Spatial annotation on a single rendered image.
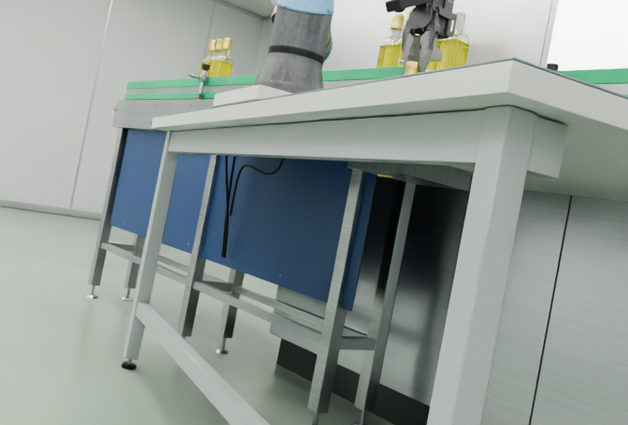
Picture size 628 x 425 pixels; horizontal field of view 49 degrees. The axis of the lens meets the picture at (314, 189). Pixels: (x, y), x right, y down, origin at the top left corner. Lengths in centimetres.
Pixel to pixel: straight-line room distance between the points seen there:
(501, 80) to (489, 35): 128
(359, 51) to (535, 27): 70
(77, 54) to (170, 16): 116
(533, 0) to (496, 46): 15
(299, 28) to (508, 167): 75
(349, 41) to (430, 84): 164
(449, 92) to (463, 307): 23
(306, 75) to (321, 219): 61
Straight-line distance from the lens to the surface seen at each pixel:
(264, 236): 209
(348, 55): 241
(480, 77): 73
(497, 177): 73
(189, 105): 261
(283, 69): 138
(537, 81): 72
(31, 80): 744
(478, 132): 78
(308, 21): 140
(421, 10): 159
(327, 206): 188
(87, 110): 760
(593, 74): 156
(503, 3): 198
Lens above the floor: 57
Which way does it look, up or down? 1 degrees up
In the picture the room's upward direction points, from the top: 11 degrees clockwise
